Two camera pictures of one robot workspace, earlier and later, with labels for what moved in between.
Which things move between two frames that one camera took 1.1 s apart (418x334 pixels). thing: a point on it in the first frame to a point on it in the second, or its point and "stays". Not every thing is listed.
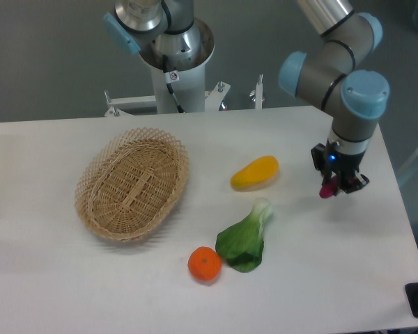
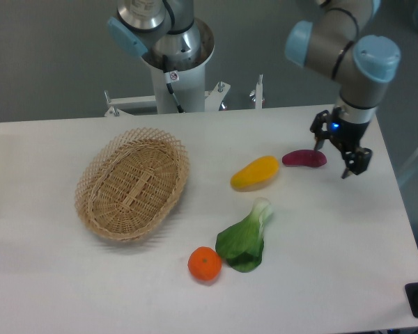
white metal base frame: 212,99 stays
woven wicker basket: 130,183 stays
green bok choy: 242,245 stays
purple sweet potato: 329,190 to 310,158
